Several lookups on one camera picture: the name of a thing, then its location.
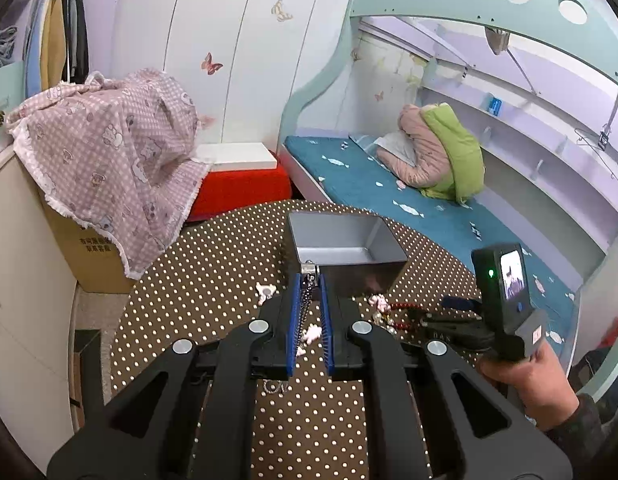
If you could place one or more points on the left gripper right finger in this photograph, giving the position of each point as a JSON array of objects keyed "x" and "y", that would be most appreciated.
[{"x": 428, "y": 413}]

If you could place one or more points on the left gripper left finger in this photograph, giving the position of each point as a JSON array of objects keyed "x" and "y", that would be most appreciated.
[{"x": 190, "y": 413}]

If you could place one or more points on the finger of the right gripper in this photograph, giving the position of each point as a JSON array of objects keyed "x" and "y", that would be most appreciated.
[
  {"x": 449, "y": 326},
  {"x": 462, "y": 304}
]

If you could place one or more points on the person's right hand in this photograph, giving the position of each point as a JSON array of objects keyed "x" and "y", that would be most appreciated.
[{"x": 541, "y": 384}]

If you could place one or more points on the grey metal tin box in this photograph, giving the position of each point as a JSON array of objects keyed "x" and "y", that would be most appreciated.
[{"x": 357, "y": 254}]

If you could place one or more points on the green folded quilt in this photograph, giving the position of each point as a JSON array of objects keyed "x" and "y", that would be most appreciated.
[{"x": 467, "y": 170}]

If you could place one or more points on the pink folded quilt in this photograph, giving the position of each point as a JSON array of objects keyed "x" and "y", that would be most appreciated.
[{"x": 432, "y": 162}]

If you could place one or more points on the brown polka dot tablecloth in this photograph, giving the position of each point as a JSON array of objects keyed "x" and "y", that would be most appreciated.
[{"x": 208, "y": 282}]

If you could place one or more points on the white pillow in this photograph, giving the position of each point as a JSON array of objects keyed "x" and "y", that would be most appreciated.
[{"x": 400, "y": 145}]

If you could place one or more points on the cardboard box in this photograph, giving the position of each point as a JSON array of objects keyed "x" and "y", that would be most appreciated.
[{"x": 92, "y": 258}]

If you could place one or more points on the teal candy print mattress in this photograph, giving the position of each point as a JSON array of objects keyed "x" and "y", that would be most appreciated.
[{"x": 351, "y": 177}]

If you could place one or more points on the cream low cabinet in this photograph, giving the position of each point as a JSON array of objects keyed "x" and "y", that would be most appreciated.
[{"x": 36, "y": 295}]

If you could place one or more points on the small blue box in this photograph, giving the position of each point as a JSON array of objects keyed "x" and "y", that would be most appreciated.
[{"x": 494, "y": 107}]

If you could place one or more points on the red storage ottoman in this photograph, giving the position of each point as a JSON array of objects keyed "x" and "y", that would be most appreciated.
[{"x": 223, "y": 191}]

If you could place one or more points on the white foam board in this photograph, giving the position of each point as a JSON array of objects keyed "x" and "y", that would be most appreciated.
[{"x": 235, "y": 156}]

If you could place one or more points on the pink checkered cloth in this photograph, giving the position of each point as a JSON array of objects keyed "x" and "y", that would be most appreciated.
[{"x": 115, "y": 156}]

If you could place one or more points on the white wardrobe doors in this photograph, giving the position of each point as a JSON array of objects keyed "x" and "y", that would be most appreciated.
[{"x": 264, "y": 61}]

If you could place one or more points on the teal drawer cabinet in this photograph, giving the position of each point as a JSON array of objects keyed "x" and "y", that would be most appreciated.
[{"x": 11, "y": 86}]

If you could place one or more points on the hanging clothes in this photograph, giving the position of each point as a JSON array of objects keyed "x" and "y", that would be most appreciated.
[{"x": 55, "y": 47}]

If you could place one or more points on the wire clothes hanger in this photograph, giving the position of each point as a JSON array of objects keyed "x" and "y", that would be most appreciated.
[{"x": 582, "y": 140}]

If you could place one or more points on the teal bunk bed frame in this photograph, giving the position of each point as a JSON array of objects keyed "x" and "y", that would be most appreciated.
[{"x": 554, "y": 66}]

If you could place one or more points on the white butterfly wall sticker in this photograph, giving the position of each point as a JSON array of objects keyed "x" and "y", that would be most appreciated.
[{"x": 279, "y": 12}]

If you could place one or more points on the pink butterfly wall sticker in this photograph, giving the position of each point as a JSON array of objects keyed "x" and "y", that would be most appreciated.
[{"x": 209, "y": 66}]

